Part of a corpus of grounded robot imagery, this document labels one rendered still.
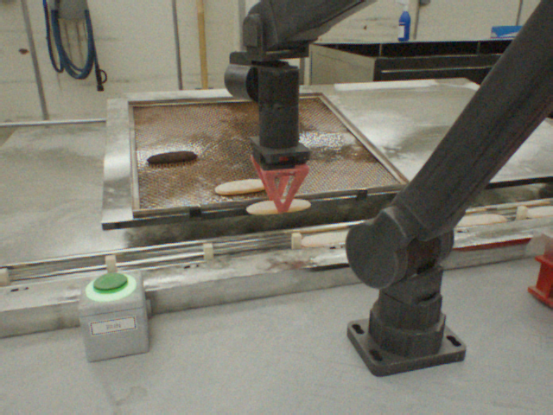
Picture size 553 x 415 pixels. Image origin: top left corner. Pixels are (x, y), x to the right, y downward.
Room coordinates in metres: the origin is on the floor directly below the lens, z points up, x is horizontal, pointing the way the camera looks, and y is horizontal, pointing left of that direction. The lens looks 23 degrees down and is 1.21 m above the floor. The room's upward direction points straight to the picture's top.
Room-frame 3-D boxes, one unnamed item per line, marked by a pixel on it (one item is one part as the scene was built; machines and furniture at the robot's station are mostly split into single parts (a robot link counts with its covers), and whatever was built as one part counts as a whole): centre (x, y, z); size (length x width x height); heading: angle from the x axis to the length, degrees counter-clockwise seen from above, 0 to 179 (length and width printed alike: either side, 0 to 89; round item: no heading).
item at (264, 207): (0.68, 0.00, 0.92); 0.10 x 0.04 x 0.01; 105
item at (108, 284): (0.50, 0.20, 0.90); 0.04 x 0.04 x 0.02
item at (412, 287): (0.50, -0.14, 0.94); 0.09 x 0.05 x 0.10; 37
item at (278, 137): (0.69, 0.00, 1.04); 0.10 x 0.07 x 0.07; 16
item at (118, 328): (0.50, 0.20, 0.84); 0.08 x 0.08 x 0.11; 15
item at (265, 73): (0.69, 0.00, 1.10); 0.07 x 0.06 x 0.07; 37
